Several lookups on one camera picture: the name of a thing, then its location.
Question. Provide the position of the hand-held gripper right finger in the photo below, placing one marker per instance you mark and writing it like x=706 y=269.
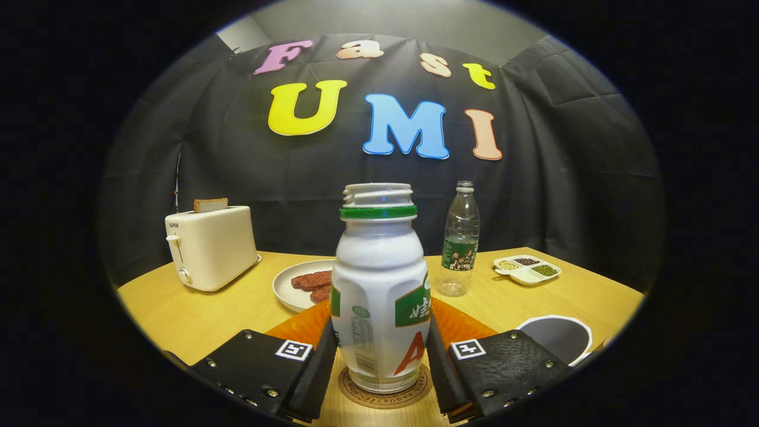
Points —
x=504 y=367

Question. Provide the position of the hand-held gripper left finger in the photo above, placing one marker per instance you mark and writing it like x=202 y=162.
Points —
x=255 y=365

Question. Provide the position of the round cork coaster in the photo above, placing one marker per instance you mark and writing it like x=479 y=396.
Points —
x=385 y=400

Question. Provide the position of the white juice bottle green label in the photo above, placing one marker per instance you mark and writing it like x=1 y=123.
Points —
x=379 y=279

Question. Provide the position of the clear plastic water bottle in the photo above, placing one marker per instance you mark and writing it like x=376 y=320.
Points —
x=459 y=237

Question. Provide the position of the wooden table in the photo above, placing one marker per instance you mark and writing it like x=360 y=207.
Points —
x=195 y=320

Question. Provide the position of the white round plate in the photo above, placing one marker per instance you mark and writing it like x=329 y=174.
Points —
x=284 y=284

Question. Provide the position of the white divided snack dish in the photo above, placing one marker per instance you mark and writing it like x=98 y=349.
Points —
x=525 y=275

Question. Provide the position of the red sausage patty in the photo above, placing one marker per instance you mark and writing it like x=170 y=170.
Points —
x=321 y=294
x=311 y=279

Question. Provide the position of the cream toaster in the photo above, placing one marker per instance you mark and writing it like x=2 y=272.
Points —
x=213 y=249

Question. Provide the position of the toast slice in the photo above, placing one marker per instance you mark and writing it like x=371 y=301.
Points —
x=210 y=205

